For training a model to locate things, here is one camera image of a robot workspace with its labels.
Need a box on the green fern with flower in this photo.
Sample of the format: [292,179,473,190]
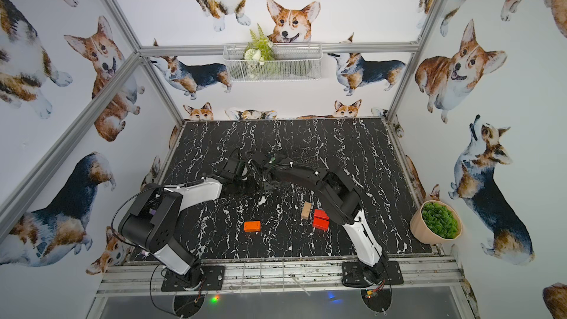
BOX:
[244,25,276,79]

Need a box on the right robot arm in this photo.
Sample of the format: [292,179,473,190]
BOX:
[248,152,388,283]

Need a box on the white wire basket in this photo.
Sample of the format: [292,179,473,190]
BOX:
[223,43,323,82]

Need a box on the natural wood block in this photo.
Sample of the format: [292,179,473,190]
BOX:
[301,202,312,220]

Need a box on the orange block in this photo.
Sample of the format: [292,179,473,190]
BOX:
[244,221,261,233]

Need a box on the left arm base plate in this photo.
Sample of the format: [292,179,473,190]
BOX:
[161,266,226,292]

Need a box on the beige pot with plant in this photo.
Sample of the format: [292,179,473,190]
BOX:
[410,200,463,245]

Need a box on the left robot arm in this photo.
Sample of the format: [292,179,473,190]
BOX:
[118,149,247,277]

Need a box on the red block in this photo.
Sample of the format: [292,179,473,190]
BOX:
[314,209,329,220]
[312,218,330,231]

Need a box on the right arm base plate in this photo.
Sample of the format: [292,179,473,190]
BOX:
[341,261,404,289]

